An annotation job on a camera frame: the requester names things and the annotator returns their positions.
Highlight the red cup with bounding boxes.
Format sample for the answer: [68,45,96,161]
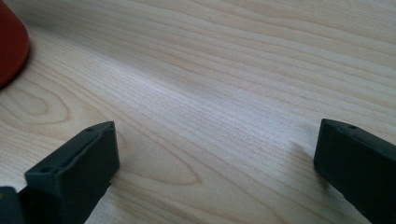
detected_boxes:
[0,0,31,90]

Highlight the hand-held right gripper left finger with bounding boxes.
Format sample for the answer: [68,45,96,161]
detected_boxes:
[18,120,121,224]

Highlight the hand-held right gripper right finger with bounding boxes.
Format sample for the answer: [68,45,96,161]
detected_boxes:
[313,118,396,224]

